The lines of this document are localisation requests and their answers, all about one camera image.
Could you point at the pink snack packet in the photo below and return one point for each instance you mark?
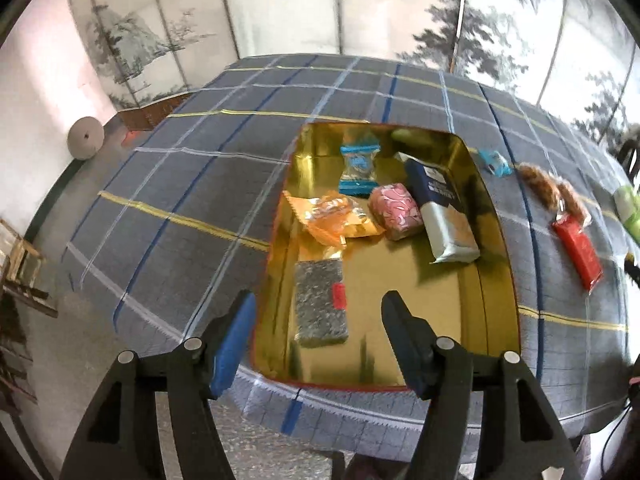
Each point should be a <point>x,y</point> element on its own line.
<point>397,207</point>

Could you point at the dark wooden armchair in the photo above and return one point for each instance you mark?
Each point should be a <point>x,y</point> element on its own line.
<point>629,152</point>

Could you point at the wooden stool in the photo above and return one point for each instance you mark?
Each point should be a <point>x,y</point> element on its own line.
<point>20,265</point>

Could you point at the painted folding screen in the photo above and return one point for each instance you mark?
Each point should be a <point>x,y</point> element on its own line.
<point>280,5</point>

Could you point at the grey round disc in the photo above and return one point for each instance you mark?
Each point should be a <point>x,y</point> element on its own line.
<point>85,137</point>

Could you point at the brown orange snack packet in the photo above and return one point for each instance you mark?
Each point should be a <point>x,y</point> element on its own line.
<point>572,202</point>
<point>537,185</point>

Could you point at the grey speckled snack packet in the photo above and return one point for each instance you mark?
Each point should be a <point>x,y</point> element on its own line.
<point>317,305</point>

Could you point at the blue plaid tablecloth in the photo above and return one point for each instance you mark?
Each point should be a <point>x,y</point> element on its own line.
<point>175,185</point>

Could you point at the clear blue candy packet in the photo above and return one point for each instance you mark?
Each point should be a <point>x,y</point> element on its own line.
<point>357,170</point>

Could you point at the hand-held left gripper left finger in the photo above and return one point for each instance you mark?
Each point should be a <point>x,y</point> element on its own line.
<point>232,345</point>

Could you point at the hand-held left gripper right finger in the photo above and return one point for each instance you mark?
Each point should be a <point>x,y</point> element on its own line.
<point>405,345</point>

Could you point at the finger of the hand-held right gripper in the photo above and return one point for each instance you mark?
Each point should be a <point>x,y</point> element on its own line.
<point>634,270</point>

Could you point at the red tin box gold inside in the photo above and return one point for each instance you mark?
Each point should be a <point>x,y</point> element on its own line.
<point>390,285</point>

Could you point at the small teal snack packet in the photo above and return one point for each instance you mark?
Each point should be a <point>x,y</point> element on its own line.
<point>495,162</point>

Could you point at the red snack packet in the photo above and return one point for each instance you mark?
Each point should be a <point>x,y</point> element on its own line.
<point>580,252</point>

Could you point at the navy and white snack packet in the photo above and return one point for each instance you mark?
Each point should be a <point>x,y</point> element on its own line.
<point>445,215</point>

